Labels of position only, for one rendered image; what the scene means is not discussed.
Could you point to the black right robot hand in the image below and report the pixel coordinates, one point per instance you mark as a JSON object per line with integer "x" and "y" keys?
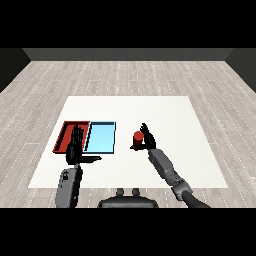
{"x": 149, "y": 139}

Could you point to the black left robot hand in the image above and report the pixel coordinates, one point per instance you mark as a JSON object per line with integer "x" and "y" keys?
{"x": 74, "y": 151}

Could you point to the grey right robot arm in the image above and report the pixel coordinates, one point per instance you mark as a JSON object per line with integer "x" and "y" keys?
{"x": 173, "y": 177}

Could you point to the small red can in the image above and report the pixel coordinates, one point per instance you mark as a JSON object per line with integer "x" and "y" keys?
{"x": 138, "y": 138}

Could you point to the red shallow open box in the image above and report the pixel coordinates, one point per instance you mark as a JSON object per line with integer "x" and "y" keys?
{"x": 65, "y": 137}

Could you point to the light blue shallow open box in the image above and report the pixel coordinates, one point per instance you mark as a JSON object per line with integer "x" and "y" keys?
{"x": 100, "y": 137}

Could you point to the dark grey robot body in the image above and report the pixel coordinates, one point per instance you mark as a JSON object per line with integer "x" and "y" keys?
{"x": 128, "y": 200}

